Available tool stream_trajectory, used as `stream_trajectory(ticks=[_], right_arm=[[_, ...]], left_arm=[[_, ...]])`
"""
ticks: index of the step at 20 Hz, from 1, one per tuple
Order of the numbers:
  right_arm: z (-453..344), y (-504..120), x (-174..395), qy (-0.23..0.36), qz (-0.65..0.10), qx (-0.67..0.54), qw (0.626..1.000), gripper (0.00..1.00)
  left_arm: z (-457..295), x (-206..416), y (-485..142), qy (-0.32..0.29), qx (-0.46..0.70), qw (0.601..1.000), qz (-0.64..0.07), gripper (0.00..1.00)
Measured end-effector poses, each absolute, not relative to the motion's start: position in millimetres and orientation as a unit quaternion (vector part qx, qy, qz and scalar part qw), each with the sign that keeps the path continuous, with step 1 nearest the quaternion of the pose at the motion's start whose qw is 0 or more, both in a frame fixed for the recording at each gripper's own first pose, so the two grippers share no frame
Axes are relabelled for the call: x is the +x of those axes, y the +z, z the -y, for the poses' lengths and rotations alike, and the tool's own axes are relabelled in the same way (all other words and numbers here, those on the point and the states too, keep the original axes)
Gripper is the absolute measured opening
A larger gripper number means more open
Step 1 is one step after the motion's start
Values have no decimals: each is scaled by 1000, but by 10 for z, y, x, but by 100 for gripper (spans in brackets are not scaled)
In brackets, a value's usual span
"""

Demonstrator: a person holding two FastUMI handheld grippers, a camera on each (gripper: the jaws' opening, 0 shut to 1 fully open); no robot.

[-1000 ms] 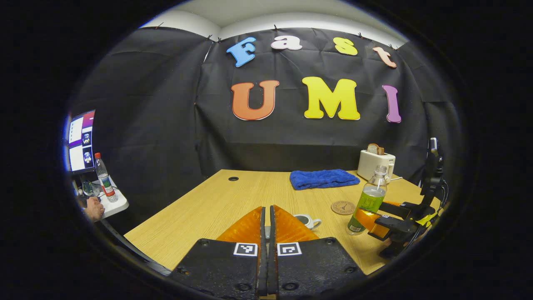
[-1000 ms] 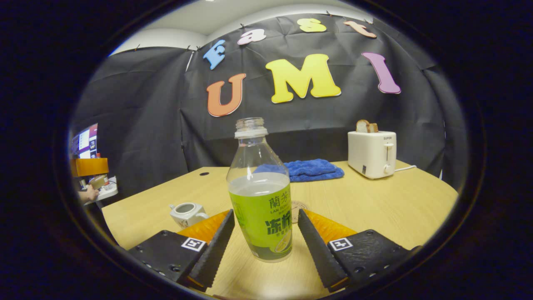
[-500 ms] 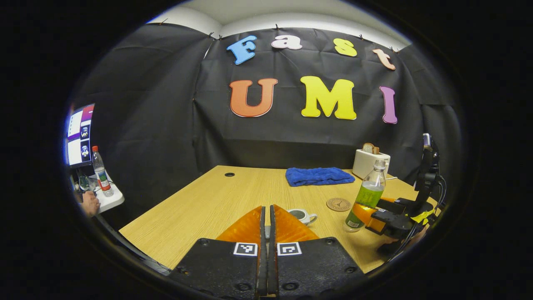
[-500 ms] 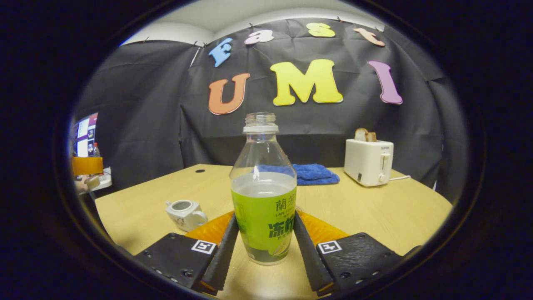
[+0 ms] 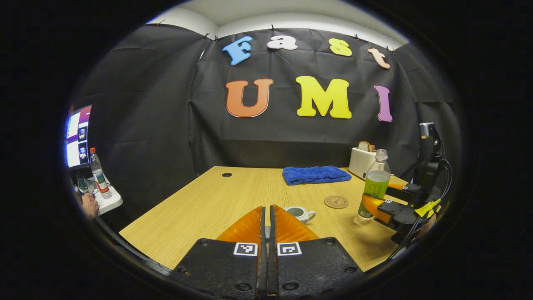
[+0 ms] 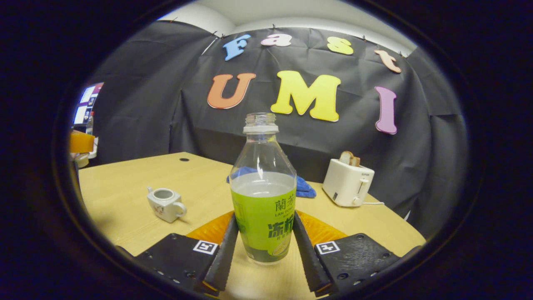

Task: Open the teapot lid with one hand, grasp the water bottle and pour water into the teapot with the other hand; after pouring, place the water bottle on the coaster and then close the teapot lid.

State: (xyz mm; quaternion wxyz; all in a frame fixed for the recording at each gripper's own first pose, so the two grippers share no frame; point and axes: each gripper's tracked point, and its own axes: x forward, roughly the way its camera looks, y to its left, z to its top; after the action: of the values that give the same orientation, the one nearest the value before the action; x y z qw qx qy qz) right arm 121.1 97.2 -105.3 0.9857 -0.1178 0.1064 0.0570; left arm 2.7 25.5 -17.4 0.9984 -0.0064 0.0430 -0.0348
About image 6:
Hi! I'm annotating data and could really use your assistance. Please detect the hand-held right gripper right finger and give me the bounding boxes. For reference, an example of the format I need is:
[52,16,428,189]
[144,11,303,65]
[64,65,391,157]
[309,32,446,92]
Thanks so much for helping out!
[291,210,402,297]

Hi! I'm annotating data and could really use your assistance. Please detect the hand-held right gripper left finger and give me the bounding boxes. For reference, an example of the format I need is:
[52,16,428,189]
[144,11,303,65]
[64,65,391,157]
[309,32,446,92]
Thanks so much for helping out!
[133,210,240,296]

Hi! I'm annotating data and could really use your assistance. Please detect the green label water bottle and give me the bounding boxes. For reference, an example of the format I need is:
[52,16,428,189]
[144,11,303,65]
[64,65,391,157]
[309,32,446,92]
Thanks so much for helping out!
[229,112,297,265]

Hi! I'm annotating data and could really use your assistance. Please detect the white ceramic teacup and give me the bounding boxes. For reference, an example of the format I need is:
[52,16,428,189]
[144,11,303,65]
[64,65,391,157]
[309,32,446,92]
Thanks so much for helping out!
[147,186,187,223]

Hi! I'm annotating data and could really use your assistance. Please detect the computer monitor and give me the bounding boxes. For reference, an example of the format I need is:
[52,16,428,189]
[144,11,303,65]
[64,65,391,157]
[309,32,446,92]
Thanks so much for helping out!
[73,82,105,125]

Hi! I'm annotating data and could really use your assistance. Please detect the blue towel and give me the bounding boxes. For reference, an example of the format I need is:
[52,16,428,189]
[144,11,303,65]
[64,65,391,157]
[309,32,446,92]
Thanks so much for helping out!
[226,166,317,199]

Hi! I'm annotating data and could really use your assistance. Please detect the black backdrop cloth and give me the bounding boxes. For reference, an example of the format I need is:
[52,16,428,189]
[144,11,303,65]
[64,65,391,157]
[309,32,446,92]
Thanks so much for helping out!
[81,20,469,240]

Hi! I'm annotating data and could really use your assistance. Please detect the white toaster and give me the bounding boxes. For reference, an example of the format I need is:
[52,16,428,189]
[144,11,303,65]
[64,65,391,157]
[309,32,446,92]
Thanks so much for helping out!
[322,157,375,208]

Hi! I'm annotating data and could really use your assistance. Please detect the toasted bread slice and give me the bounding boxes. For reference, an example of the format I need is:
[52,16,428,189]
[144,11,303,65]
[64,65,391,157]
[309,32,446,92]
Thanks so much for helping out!
[339,150,361,167]

